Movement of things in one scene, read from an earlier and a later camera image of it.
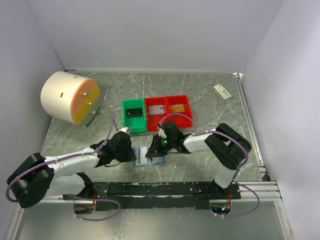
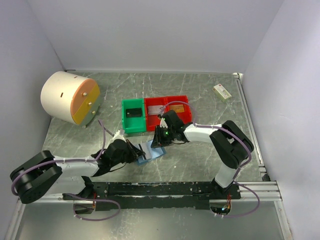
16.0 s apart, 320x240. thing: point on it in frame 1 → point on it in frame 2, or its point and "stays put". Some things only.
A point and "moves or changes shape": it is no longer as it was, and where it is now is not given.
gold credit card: [177, 108] stays put
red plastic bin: [157, 109] stays put
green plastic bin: [133, 115] stays put
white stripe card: [154, 160] → [154, 110]
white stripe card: [140, 153] moves or changes shape
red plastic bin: [178, 109] stays put
